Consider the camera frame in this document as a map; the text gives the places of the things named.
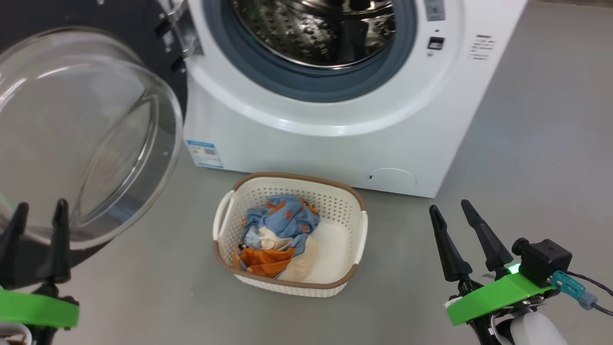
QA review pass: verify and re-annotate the black round glass washer door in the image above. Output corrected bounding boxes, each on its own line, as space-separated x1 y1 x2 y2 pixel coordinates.
0 0 204 288

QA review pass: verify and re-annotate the blue white energy label sticker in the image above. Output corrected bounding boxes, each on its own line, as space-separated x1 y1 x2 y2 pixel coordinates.
186 139 224 169

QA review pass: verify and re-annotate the grey warning sticker on washer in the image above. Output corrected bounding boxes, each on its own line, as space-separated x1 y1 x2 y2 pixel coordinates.
424 0 446 22

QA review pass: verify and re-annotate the cream white garment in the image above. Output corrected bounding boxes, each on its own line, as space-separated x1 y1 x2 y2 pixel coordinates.
259 228 320 282

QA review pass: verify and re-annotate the blue garment with orange print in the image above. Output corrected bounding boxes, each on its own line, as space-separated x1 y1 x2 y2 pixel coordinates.
242 195 320 254

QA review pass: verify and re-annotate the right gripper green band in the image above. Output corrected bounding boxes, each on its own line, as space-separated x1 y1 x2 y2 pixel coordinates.
429 199 558 331

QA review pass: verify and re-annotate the white front-load washing machine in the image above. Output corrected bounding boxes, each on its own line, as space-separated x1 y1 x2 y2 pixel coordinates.
182 0 527 198

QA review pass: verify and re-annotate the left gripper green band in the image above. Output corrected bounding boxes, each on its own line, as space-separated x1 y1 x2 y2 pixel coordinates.
0 199 80 331

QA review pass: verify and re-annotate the cream laundry basket brown rim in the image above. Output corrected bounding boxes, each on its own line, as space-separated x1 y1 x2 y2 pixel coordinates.
213 172 368 298

